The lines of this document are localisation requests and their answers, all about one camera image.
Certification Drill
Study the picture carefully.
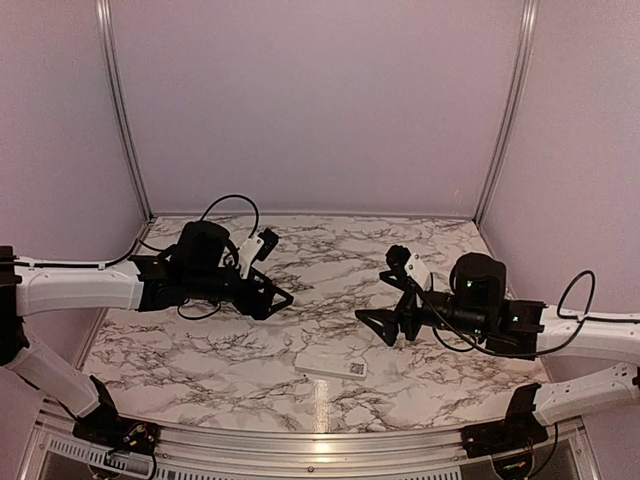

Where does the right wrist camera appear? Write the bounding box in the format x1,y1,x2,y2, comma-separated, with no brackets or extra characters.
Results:
386,245,433,292

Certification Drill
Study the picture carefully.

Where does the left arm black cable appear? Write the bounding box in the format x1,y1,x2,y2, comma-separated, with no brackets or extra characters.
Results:
9,194,261,321

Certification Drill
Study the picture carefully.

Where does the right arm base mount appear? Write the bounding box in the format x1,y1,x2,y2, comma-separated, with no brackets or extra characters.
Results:
461,383,549,458

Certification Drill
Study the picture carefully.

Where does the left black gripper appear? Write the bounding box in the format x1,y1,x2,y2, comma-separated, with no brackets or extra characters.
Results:
186,266,294,319

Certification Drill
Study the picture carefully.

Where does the right aluminium frame post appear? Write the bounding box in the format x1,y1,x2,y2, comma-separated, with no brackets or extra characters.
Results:
473,0,539,230

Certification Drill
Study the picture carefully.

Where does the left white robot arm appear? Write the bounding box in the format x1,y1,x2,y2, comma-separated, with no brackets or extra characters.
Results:
1,220,294,445

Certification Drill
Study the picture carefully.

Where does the aluminium frame post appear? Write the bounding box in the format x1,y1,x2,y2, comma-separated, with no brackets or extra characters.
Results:
473,0,539,230
96,0,154,222

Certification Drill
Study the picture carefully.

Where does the white remote control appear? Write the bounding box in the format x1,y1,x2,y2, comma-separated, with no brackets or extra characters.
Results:
294,353,368,380

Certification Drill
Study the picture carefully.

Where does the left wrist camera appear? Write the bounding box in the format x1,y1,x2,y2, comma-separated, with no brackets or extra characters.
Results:
238,228,280,279

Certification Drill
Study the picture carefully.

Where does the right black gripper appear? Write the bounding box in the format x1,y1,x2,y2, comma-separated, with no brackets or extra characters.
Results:
356,269,490,346

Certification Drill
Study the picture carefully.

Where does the left aluminium frame post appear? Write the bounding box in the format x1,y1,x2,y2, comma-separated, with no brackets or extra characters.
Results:
96,0,154,222

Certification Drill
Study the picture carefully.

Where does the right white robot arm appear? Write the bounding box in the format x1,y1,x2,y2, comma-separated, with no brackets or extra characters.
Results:
355,245,639,448

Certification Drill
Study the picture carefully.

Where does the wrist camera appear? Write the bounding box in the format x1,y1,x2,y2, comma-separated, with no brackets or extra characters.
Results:
386,245,433,292
238,228,280,279

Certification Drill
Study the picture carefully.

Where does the front aluminium rail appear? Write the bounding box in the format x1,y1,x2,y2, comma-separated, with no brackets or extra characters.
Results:
19,397,601,480

